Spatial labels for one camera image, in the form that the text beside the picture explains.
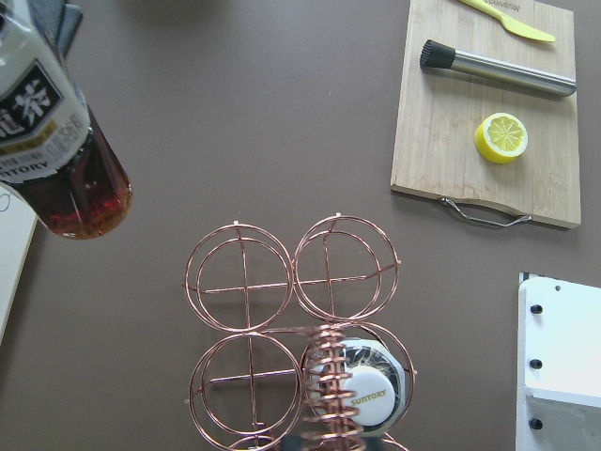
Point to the yellow plastic knife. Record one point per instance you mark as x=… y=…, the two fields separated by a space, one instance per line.
x=509 y=23

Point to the copper wire bottle basket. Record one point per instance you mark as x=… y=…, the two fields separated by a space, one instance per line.
x=271 y=379

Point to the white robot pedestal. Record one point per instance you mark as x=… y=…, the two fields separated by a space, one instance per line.
x=557 y=365

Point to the tea bottle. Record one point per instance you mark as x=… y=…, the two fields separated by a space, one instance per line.
x=54 y=155
x=378 y=381

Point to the steel muddler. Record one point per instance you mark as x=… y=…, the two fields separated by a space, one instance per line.
x=440 y=56

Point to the half lemon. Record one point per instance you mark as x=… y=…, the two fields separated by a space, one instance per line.
x=501 y=138

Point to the tea bottle front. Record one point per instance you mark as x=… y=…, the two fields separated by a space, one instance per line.
x=54 y=155

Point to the wooden cutting board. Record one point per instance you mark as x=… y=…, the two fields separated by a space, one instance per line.
x=439 y=111

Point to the tea bottle back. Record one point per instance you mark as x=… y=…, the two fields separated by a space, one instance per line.
x=378 y=381

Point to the grey folded cloth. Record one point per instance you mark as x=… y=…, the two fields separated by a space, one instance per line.
x=56 y=20

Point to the cream rectangular tray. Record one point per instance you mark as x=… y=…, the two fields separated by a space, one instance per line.
x=18 y=222

